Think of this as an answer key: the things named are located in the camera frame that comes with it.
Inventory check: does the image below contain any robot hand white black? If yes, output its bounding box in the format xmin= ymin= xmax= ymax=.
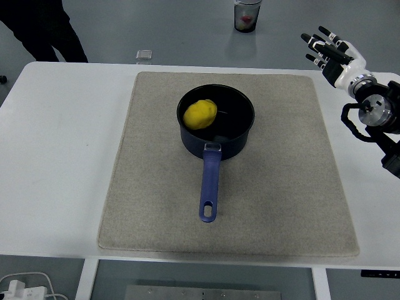
xmin=301 ymin=26 xmax=367 ymax=90

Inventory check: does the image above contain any yellow potato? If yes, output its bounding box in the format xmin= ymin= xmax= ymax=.
xmin=182 ymin=99 xmax=218 ymax=131

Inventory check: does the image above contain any small clear plastic box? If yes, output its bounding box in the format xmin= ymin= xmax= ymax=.
xmin=136 ymin=49 xmax=154 ymax=65

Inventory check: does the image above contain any black table control panel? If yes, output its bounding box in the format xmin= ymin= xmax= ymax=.
xmin=361 ymin=269 xmax=400 ymax=278

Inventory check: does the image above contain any white table leg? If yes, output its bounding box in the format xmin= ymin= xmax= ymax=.
xmin=312 ymin=267 xmax=331 ymax=300
xmin=74 ymin=258 xmax=99 ymax=300

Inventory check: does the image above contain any beige fabric mat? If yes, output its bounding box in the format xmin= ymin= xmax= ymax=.
xmin=97 ymin=71 xmax=361 ymax=258

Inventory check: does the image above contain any grey metal plate with screws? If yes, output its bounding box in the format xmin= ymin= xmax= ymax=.
xmin=124 ymin=284 xmax=284 ymax=300

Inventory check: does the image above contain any person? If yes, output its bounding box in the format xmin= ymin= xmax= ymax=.
xmin=0 ymin=0 xmax=89 ymax=63

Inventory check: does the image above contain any white power strip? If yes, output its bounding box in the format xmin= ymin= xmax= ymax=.
xmin=0 ymin=279 xmax=48 ymax=300

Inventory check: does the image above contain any blue pot with handle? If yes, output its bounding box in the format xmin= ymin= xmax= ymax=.
xmin=176 ymin=84 xmax=256 ymax=223

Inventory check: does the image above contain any white cable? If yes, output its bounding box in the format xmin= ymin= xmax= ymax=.
xmin=0 ymin=271 xmax=68 ymax=300

